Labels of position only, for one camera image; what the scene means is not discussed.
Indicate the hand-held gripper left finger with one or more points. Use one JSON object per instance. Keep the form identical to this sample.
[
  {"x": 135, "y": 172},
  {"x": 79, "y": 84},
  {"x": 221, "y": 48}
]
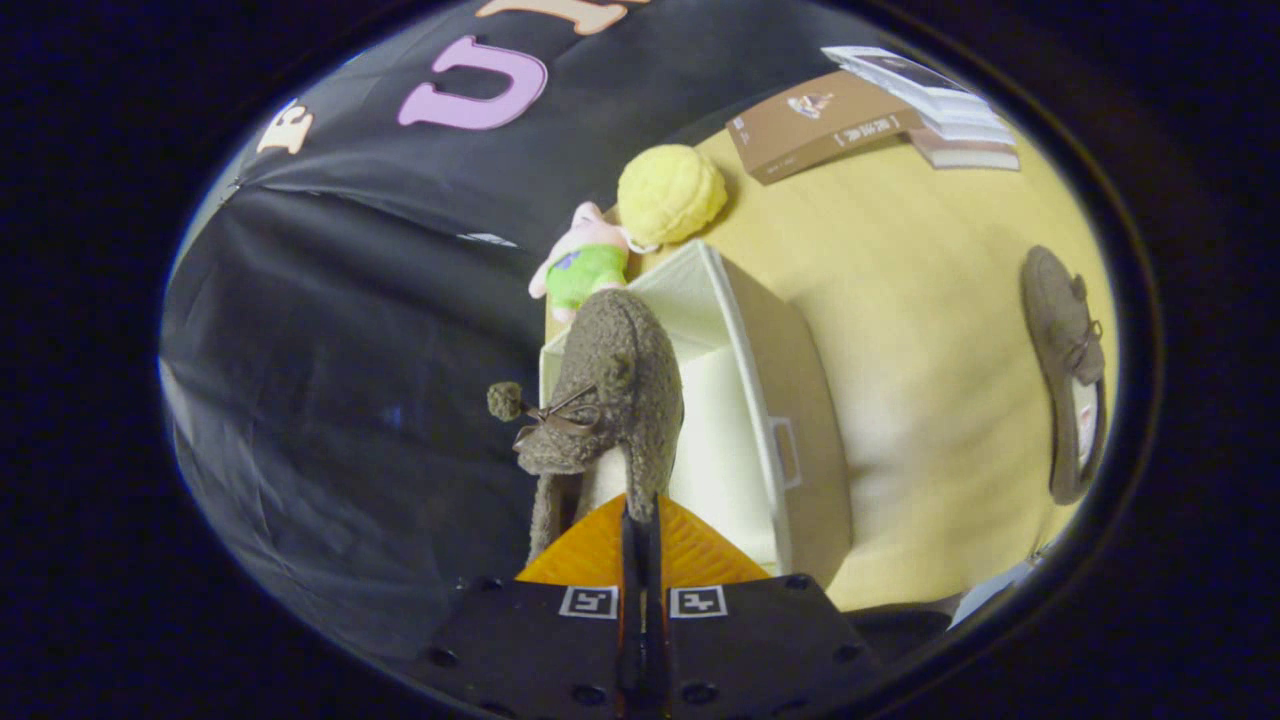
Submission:
[{"x": 530, "y": 650}]

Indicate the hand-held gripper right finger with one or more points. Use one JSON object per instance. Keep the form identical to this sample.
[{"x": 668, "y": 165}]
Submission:
[{"x": 760, "y": 650}]

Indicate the beige storage box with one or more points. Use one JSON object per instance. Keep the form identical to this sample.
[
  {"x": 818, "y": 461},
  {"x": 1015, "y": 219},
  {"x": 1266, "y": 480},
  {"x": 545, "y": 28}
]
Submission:
[{"x": 790, "y": 400}]

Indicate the brown fuzzy shoe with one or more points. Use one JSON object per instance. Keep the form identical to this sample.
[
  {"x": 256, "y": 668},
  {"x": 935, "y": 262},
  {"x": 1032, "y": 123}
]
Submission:
[
  {"x": 620, "y": 370},
  {"x": 1060, "y": 330}
]

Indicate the pink star plush toy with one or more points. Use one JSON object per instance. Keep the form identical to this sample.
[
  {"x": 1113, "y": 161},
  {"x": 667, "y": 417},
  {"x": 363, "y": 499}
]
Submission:
[{"x": 590, "y": 270}]

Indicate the yellow round plush toy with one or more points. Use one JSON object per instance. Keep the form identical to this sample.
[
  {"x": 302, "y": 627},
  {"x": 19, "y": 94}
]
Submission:
[{"x": 670, "y": 195}]

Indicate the plain white book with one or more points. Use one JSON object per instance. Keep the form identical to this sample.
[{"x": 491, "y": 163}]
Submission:
[{"x": 960, "y": 118}]

